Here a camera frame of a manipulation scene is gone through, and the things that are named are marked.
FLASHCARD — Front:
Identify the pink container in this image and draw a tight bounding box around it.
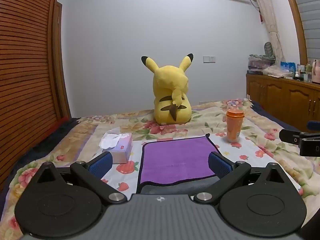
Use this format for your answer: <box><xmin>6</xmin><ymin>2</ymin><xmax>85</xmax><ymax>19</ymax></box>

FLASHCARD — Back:
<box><xmin>312</xmin><ymin>59</ymin><xmax>320</xmax><ymax>84</ymax></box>

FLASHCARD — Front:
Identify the wooden louvered wardrobe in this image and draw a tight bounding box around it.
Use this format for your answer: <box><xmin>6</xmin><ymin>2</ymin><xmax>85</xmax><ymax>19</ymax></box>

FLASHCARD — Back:
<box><xmin>0</xmin><ymin>0</ymin><xmax>73</xmax><ymax>193</ymax></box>

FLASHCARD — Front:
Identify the dark grey towel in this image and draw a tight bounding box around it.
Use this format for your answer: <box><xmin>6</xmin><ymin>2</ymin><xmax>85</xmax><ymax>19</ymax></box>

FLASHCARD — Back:
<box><xmin>136</xmin><ymin>175</ymin><xmax>222</xmax><ymax>195</ymax></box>

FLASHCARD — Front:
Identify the blue packet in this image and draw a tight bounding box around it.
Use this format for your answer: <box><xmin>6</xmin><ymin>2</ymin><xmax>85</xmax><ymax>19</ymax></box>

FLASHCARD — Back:
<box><xmin>280</xmin><ymin>61</ymin><xmax>297</xmax><ymax>72</ymax></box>

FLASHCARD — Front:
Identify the cream lace curtain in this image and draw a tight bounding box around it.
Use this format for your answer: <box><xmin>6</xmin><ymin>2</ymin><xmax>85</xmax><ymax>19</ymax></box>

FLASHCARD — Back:
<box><xmin>247</xmin><ymin>0</ymin><xmax>285</xmax><ymax>67</ymax></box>

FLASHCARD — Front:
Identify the grey window shutter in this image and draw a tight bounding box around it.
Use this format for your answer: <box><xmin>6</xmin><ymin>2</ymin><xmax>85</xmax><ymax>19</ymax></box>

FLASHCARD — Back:
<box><xmin>291</xmin><ymin>0</ymin><xmax>320</xmax><ymax>63</ymax></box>

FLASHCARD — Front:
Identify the purple towel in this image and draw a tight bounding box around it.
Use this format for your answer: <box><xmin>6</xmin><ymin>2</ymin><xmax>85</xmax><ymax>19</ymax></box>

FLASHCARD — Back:
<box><xmin>139</xmin><ymin>133</ymin><xmax>221</xmax><ymax>187</ymax></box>

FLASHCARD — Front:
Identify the cream folded cloth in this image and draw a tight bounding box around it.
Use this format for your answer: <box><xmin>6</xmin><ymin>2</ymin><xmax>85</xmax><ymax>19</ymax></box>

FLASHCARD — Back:
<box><xmin>262</xmin><ymin>65</ymin><xmax>296</xmax><ymax>79</ymax></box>

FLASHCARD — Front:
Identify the orange cup with lid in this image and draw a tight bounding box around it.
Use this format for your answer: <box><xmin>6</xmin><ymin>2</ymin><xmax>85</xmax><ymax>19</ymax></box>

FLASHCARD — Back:
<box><xmin>226</xmin><ymin>109</ymin><xmax>245</xmax><ymax>142</ymax></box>

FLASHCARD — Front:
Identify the grey mesh fan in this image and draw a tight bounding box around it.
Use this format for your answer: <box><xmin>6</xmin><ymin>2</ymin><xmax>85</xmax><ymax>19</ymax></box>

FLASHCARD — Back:
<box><xmin>264</xmin><ymin>41</ymin><xmax>274</xmax><ymax>57</ymax></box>

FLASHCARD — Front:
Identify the yellow plush toy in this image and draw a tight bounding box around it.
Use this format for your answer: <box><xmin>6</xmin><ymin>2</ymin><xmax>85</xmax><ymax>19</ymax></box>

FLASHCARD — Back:
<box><xmin>141</xmin><ymin>53</ymin><xmax>194</xmax><ymax>125</ymax></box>

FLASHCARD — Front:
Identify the floral bedsheet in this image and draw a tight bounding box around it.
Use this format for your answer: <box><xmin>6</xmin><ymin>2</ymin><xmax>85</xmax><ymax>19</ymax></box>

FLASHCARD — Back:
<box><xmin>4</xmin><ymin>98</ymin><xmax>320</xmax><ymax>233</ymax></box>

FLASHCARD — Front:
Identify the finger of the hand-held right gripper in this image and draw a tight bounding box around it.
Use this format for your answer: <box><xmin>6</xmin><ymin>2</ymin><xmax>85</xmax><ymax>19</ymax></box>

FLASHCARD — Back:
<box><xmin>279</xmin><ymin>129</ymin><xmax>320</xmax><ymax>157</ymax></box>
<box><xmin>307</xmin><ymin>120</ymin><xmax>320</xmax><ymax>132</ymax></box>

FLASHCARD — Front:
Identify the bag of folded cloths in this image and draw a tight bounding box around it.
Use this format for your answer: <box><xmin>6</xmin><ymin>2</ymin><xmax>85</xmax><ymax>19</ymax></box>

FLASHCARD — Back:
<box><xmin>247</xmin><ymin>54</ymin><xmax>276</xmax><ymax>72</ymax></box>

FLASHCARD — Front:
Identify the wooden cabinet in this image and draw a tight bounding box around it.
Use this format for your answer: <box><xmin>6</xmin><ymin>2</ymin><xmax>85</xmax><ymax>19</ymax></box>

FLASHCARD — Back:
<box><xmin>245</xmin><ymin>73</ymin><xmax>320</xmax><ymax>133</ymax></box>

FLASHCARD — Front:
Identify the wooden window frame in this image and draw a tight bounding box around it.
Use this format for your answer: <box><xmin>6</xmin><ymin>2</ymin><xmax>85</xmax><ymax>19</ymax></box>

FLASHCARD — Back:
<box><xmin>280</xmin><ymin>0</ymin><xmax>308</xmax><ymax>66</ymax></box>

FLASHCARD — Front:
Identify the green bottle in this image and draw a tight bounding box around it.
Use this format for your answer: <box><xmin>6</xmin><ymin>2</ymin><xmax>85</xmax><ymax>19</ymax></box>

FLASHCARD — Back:
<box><xmin>305</xmin><ymin>60</ymin><xmax>313</xmax><ymax>81</ymax></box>

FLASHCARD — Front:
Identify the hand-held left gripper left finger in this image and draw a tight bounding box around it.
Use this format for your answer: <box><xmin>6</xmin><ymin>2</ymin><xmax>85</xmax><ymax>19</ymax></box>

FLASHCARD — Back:
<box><xmin>36</xmin><ymin>151</ymin><xmax>128</xmax><ymax>204</ymax></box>

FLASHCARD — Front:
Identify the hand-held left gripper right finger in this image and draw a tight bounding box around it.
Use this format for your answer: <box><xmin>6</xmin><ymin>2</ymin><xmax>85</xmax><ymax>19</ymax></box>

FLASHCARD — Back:
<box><xmin>194</xmin><ymin>151</ymin><xmax>286</xmax><ymax>204</ymax></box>

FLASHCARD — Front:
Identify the tissue box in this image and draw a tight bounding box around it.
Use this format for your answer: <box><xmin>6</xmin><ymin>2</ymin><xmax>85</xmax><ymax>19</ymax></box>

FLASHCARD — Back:
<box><xmin>99</xmin><ymin>133</ymin><xmax>133</xmax><ymax>165</ymax></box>

